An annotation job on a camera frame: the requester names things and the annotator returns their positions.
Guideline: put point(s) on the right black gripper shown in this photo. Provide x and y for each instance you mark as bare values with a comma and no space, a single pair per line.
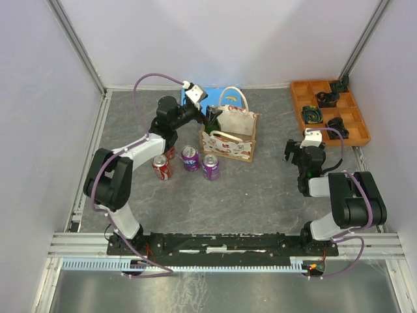
292,147

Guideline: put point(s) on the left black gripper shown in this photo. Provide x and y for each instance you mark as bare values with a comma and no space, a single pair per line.
211,115

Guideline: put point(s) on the dark green glass bottle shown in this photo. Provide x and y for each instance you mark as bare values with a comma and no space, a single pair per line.
214,125

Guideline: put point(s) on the patterned canvas tote bag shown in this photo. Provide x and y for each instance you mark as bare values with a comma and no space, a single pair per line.
235,135

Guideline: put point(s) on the purple soda can front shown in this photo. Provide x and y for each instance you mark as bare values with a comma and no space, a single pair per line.
190,157

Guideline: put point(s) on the purple soda can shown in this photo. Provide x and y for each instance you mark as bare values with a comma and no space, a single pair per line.
211,166
190,157

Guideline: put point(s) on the red soda can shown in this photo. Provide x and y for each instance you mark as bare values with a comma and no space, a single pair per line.
162,167
170,153

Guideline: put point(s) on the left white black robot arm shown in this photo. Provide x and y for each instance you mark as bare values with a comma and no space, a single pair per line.
109,179

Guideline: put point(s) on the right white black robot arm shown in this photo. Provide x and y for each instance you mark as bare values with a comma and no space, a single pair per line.
356,203

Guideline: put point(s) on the blue printed folded cloth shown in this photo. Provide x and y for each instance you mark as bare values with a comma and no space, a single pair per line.
230,97

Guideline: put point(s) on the rolled dark sock left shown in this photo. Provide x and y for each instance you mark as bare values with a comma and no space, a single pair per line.
312,115

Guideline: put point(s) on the rolled dark sock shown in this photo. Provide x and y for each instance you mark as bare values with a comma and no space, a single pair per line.
312,115
341,85
337,124
327,100

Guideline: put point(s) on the rolled dark sock bottom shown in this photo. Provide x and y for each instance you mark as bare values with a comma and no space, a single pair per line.
337,124

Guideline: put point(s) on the orange compartment tray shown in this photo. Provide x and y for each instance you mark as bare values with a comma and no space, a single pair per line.
303,93

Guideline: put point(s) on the rolled dark sock middle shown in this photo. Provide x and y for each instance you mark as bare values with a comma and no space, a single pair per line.
327,100

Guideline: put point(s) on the rolled dark sock top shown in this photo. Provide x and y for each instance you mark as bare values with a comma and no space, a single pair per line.
341,85

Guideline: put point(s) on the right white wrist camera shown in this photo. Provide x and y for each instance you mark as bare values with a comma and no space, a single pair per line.
312,137

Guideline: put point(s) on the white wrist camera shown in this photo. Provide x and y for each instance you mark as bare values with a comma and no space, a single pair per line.
312,137
193,93

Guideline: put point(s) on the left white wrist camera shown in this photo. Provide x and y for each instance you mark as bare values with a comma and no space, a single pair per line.
193,93

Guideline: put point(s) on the blue slotted cable duct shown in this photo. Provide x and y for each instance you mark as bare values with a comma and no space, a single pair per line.
127,265

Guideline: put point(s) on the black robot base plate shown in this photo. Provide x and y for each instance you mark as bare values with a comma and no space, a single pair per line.
230,250

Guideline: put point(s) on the aluminium frame rail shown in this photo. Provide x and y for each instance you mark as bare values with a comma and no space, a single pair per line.
377,246

